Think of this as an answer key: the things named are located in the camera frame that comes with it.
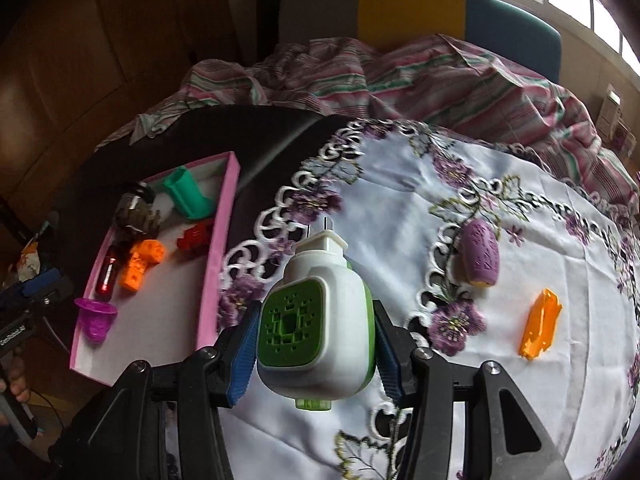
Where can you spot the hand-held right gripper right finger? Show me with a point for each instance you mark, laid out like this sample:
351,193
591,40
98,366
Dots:
387,360

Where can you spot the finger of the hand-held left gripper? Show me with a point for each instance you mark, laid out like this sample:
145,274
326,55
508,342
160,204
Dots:
35,282

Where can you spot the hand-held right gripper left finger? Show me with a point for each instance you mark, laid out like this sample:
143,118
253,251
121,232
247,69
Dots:
242,360

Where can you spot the white green plug-in device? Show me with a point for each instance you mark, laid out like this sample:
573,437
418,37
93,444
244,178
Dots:
340,320

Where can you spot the magenta toy cup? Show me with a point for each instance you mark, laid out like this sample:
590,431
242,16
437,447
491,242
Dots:
95,320

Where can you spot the red cylinder case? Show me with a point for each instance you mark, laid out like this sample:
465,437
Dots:
107,275

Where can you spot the pink shallow box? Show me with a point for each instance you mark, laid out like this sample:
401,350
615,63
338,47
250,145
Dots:
165,320

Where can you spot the orange toy block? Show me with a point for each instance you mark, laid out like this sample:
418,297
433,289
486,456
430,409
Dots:
137,265

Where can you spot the red puzzle piece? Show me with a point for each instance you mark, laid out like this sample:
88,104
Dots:
195,237

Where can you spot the green toy shoe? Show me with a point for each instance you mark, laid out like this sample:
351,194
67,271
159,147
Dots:
192,200

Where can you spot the person's left hand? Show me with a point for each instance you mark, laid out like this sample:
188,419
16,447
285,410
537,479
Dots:
17,387

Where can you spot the colourful packet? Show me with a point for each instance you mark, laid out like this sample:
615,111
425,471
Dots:
37,245

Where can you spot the dark camouflage toy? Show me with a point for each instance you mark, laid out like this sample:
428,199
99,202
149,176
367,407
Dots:
132,210

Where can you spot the purple egg-shaped toy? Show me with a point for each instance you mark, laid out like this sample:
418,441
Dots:
480,255

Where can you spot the orange boat-shaped toy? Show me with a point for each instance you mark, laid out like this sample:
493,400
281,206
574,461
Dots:
540,325

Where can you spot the white embroidered floral tablecloth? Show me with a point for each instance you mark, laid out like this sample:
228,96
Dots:
400,200

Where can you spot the wooden cabinet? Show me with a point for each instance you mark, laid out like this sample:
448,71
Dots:
100,60

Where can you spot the pink green striped cloth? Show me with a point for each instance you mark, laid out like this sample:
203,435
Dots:
425,85

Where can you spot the small purple box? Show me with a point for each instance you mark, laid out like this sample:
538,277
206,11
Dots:
624,139

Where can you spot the white carton box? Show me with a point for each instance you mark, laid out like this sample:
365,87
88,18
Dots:
611,107

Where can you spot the colour block padded headboard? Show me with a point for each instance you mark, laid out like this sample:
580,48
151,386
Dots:
410,10

